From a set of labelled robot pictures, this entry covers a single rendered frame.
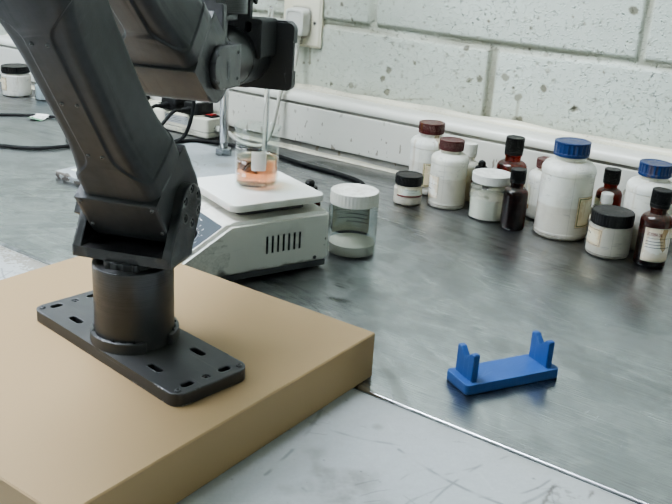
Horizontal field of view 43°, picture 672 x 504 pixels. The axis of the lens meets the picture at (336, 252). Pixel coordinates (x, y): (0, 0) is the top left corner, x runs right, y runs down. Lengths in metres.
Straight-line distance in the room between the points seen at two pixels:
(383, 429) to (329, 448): 0.05
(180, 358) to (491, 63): 0.85
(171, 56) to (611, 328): 0.53
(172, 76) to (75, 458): 0.29
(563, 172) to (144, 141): 0.67
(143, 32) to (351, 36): 0.88
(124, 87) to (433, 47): 0.89
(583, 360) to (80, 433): 0.47
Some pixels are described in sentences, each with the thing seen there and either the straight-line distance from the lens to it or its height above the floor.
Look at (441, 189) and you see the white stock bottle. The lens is 1.24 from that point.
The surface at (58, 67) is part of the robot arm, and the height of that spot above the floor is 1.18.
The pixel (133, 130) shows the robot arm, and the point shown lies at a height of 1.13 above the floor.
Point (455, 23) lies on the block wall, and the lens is 1.39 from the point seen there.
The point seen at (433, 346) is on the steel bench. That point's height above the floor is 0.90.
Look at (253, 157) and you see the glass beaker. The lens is 0.96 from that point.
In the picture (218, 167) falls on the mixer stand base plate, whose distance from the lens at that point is 1.37.
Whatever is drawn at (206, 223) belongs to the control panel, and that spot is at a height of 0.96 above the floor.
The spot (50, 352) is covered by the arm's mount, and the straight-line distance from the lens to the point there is 0.71.
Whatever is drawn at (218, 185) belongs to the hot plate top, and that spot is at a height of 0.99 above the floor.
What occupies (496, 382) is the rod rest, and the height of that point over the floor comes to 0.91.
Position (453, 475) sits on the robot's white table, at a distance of 0.64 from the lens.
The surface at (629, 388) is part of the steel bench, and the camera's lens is 0.81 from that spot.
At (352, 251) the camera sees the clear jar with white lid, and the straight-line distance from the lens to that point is 1.01.
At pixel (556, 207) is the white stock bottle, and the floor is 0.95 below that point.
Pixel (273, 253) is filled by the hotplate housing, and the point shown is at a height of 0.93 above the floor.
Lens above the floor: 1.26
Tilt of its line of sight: 20 degrees down
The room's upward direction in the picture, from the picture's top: 4 degrees clockwise
